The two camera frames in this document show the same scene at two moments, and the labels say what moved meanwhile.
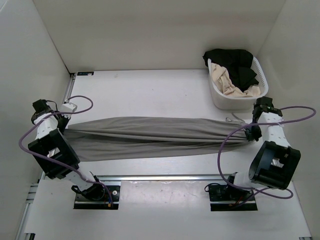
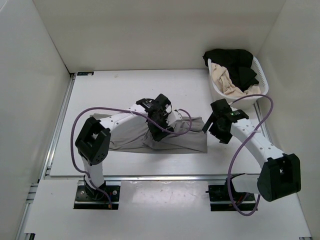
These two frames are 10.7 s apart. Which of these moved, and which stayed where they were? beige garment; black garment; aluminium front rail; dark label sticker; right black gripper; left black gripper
Moved: right black gripper; left black gripper
Stayed: beige garment; black garment; dark label sticker; aluminium front rail
